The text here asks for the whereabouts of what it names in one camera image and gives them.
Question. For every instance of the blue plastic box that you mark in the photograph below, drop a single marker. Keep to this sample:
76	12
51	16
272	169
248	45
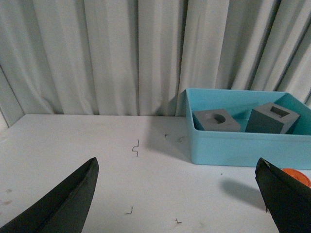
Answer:
242	148

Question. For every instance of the gray cube with round hole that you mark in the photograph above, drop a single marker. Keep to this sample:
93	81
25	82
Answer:
215	120

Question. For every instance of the gray cube with rectangular slot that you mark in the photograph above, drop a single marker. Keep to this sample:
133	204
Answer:
272	118

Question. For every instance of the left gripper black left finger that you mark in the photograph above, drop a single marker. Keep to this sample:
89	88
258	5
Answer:
64	209

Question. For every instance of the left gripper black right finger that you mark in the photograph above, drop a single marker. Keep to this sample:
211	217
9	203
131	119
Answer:
287	199

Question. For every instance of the orange cylinder part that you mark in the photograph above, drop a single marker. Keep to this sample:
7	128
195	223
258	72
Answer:
298	176

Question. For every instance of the white curtain backdrop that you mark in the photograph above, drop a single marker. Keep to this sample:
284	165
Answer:
136	57

